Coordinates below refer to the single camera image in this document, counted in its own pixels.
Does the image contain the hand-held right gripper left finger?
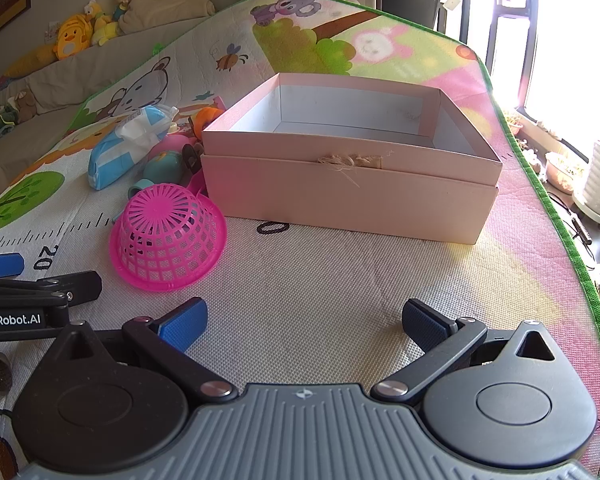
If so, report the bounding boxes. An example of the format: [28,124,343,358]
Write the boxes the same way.
[47,296,236,406]

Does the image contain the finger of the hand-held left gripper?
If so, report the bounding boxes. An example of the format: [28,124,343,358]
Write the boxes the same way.
[0,270,103,307]
[0,253,24,277]

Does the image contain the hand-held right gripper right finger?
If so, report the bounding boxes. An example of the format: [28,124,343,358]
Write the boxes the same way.
[371,299,561,404]

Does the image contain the pink plastic basket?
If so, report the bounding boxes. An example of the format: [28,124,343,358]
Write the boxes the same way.
[109,183,228,291]

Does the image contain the teal green toy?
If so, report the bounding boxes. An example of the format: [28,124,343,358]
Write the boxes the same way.
[127,150,187,202]

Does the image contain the pink cardboard box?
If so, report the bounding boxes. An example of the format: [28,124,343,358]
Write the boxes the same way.
[201,72,503,247]

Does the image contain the pink yellow plastic toy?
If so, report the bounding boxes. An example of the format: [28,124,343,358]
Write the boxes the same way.
[156,131,192,160]

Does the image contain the orange haired toy figure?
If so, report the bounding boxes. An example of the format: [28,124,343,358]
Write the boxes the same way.
[187,105,227,137]

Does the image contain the printed cartoon play mat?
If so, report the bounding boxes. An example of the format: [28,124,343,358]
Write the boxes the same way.
[0,0,600,480]

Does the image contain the blue white wet wipes pack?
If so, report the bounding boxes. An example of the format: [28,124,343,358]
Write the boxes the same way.
[87,104,179,192]

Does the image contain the pink plastic scoop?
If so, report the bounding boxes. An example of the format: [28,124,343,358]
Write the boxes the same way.
[186,170,210,200]

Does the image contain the brown plush toy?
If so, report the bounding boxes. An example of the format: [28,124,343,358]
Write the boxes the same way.
[9,87,40,122]

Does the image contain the beige sofa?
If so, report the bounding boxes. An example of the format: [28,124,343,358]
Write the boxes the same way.
[0,0,253,177]

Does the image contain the shallow beige plant pot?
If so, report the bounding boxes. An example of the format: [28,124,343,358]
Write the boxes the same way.
[544,151,589,194]

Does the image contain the long yellow plush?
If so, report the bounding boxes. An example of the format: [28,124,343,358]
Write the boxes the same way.
[4,44,60,79]

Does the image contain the large yellow plush toy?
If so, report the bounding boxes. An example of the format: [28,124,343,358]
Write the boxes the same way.
[54,14,94,59]

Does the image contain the small yellow duck plush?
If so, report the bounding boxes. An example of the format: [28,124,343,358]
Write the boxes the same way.
[83,0,117,47]

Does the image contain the black cable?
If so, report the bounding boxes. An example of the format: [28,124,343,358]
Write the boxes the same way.
[549,191,597,262]

